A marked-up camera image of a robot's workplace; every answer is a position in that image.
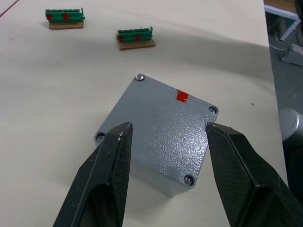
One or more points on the green terminal block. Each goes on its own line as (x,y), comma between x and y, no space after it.
(64,13)
(135,34)

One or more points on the silver lid screw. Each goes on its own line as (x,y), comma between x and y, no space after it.
(213,109)
(140,77)
(189,180)
(100,136)

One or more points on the red tape patch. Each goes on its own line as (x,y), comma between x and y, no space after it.
(182,96)

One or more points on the grey metal junction box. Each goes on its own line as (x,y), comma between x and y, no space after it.
(170,192)

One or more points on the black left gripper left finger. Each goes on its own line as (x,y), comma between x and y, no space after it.
(104,170)

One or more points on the brown cardboard piece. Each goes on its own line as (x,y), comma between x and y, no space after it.
(137,45)
(66,25)

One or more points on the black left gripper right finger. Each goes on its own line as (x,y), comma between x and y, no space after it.
(243,179)

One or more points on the grey metal case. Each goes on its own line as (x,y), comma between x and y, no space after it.
(292,55)

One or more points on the grey metal box lid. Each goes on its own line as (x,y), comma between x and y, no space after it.
(165,132)

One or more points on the silver robot body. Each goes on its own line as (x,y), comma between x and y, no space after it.
(292,124)

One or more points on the white metal frame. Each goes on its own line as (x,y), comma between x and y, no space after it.
(290,28)

